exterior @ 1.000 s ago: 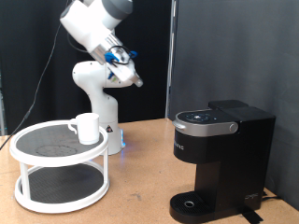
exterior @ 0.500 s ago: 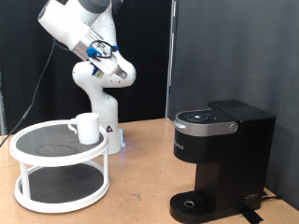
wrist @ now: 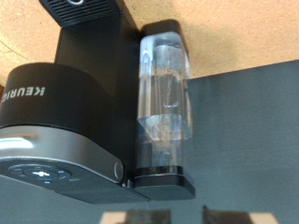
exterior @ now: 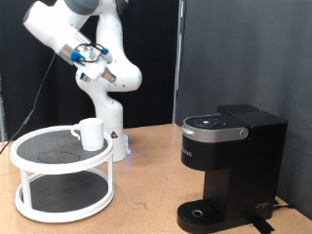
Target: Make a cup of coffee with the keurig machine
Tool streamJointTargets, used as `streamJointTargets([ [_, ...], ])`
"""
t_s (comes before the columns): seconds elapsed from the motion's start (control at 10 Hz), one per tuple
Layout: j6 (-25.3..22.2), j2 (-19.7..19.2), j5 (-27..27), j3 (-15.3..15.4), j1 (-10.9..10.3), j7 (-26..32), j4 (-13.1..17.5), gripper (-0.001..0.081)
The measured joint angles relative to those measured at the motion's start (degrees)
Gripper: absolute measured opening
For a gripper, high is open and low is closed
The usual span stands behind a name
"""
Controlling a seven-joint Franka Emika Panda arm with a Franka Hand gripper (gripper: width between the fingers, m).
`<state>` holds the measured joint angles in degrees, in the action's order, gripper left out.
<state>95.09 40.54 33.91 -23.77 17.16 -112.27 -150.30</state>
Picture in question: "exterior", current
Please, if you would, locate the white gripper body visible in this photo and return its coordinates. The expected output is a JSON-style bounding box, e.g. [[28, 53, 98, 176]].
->
[[77, 48, 113, 82]]

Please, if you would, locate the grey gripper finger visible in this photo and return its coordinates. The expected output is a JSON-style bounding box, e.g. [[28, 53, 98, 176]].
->
[[100, 66, 117, 84]]

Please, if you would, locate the white mug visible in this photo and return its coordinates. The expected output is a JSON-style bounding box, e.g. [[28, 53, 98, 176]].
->
[[70, 117, 105, 152]]

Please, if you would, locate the black Keurig coffee machine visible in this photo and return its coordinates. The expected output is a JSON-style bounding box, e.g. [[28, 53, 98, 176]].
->
[[176, 103, 289, 234]]

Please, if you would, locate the black backdrop curtain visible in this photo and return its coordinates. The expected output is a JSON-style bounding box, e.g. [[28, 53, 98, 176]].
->
[[0, 0, 179, 142]]

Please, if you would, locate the white two-tier turntable stand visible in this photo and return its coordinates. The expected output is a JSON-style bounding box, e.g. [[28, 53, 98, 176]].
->
[[9, 125, 115, 224]]

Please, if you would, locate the black tape strip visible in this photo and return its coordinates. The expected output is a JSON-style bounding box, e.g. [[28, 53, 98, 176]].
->
[[247, 214, 276, 234]]

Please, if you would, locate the large blue cable clip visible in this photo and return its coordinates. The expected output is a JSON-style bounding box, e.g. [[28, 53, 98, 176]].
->
[[70, 51, 87, 63]]

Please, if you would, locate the black camera cable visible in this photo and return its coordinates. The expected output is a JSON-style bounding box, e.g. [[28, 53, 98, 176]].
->
[[0, 42, 109, 154]]

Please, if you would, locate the grey metal frame post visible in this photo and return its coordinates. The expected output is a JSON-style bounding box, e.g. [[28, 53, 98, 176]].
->
[[0, 74, 6, 142]]

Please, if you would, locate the black power cord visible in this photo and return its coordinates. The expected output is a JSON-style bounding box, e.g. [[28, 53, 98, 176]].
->
[[272, 198, 295, 212]]

